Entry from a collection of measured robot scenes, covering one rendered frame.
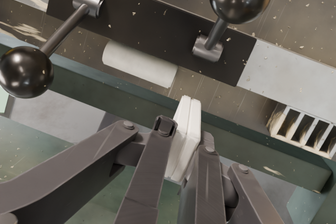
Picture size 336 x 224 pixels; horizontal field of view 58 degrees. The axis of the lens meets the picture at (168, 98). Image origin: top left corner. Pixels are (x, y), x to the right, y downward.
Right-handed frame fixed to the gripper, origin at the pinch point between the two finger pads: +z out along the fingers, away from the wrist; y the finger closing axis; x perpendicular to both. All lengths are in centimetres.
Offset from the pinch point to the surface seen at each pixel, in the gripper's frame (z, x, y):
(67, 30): 6.2, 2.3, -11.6
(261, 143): 21.0, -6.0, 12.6
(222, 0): 0.1, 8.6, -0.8
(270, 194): 135, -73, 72
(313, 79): 11.6, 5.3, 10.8
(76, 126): 258, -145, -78
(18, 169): 11.8, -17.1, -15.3
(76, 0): 9.6, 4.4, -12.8
